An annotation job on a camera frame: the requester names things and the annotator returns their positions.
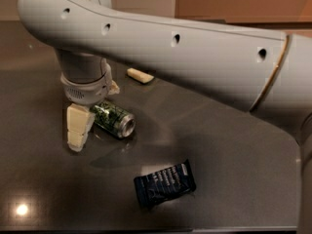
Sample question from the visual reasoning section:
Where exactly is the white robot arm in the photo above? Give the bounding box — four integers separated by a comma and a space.
18, 0, 312, 234

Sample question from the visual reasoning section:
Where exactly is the green soda can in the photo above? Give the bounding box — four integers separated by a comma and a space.
91, 101, 136, 138

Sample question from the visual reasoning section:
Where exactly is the yellow sponge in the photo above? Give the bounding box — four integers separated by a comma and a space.
127, 68, 154, 84

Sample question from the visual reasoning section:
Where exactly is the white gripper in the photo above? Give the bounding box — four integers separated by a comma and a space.
60, 58, 120, 152

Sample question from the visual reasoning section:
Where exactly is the blue snack wrapper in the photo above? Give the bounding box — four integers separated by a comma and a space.
134, 160, 196, 208

